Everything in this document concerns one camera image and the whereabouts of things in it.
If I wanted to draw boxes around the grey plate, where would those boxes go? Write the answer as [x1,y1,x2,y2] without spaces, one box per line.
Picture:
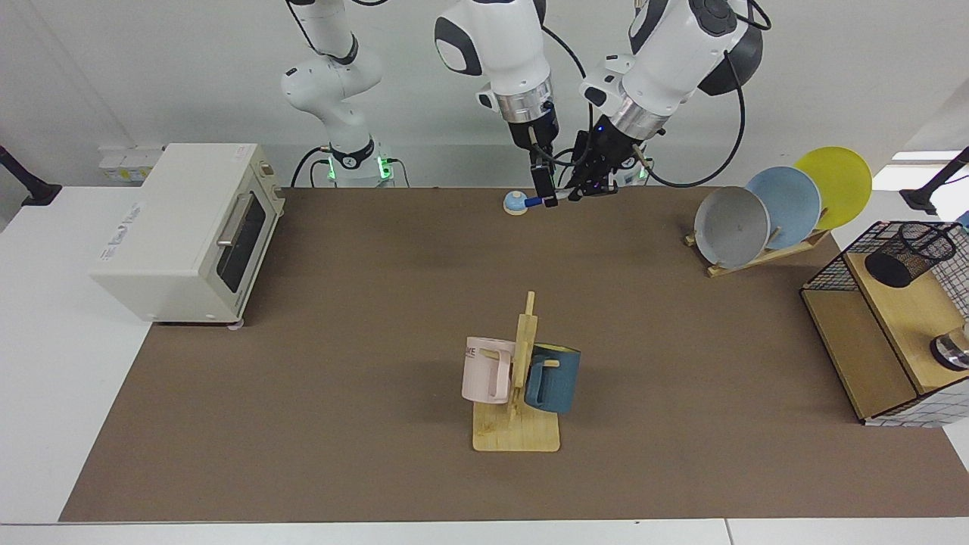
[693,185,772,270]

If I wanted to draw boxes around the pink mug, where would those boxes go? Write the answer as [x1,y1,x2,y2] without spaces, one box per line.
[461,336,519,406]

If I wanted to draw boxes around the wooden cup stand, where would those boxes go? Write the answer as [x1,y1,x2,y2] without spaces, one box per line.
[472,291,562,453]

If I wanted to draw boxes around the brown table cloth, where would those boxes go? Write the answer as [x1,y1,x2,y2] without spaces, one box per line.
[59,186,969,523]

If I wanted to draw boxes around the pale toaster oven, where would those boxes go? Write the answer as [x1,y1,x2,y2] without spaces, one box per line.
[89,143,287,330]

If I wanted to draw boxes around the dark blue mug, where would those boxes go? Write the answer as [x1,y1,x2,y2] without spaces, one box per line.
[524,343,582,415]

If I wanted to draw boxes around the silver metal lid knob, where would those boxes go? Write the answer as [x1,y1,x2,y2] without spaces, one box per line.
[929,321,969,372]

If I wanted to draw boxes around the wooden plate rack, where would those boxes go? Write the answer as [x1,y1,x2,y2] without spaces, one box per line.
[684,229,832,279]

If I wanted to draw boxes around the yellow plate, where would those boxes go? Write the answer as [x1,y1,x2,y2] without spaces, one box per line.
[793,146,874,232]

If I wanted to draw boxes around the black clamp mount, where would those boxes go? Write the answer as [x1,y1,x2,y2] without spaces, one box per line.
[899,146,969,216]
[0,145,64,208]

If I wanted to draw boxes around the blue and white marker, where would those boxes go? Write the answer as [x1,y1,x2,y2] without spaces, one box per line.
[523,191,579,210]

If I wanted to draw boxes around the wire basket with wooden floor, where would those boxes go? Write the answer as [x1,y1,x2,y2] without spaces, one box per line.
[800,220,969,429]

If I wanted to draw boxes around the black mesh pen holder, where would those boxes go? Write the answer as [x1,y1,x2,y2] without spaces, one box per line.
[865,221,959,290]

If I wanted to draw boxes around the light blue plate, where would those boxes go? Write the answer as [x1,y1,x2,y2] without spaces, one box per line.
[744,166,824,251]

